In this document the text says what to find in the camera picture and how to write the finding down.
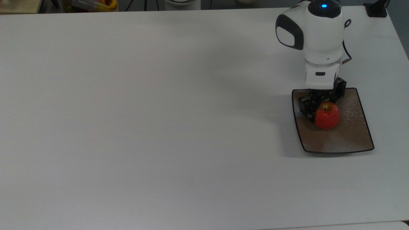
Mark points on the black camera stand base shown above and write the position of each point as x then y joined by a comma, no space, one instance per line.
376,9

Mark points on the clear bag with yellow items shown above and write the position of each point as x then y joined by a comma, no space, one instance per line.
92,4

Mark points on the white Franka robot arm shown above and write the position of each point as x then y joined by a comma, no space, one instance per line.
322,35

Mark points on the brown square ceramic plate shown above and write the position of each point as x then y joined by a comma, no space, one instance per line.
345,137

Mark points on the red apple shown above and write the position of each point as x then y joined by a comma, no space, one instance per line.
327,116

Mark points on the tan wooden board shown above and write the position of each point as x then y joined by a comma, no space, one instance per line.
19,4

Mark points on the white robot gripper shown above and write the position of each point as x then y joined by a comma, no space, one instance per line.
321,76

